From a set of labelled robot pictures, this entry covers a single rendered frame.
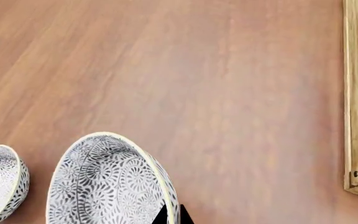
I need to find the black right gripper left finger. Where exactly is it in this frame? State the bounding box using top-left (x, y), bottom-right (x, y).
top-left (151, 203), bottom-right (168, 224)

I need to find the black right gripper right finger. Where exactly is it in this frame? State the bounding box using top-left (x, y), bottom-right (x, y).
top-left (180, 203), bottom-right (196, 224)

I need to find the floral patterned ceramic bowl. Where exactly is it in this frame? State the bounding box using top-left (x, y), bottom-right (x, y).
top-left (46, 131), bottom-right (181, 224)
top-left (0, 144), bottom-right (30, 224)

